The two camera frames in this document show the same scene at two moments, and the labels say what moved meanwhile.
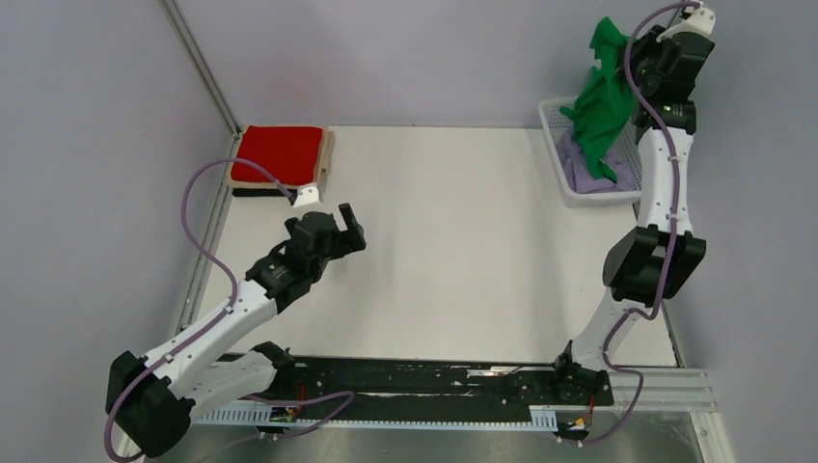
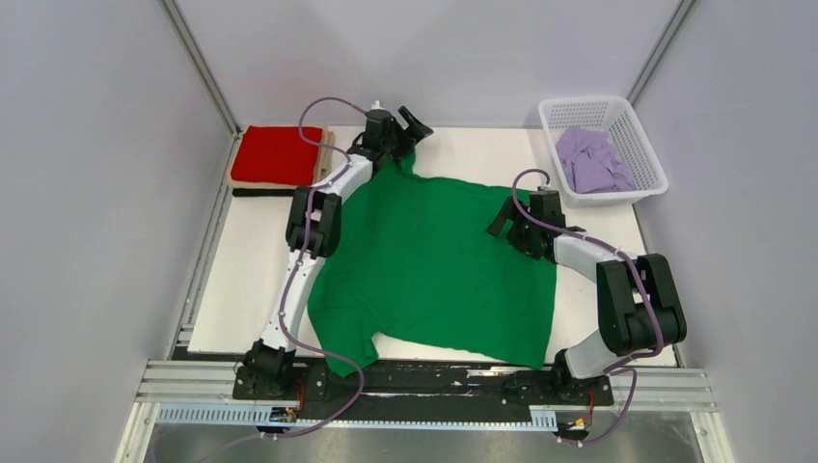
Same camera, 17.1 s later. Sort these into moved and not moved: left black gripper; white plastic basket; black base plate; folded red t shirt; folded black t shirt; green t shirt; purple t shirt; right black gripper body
Moved: green t shirt; right black gripper body; left black gripper
Not moved: purple t shirt; black base plate; folded black t shirt; white plastic basket; folded red t shirt
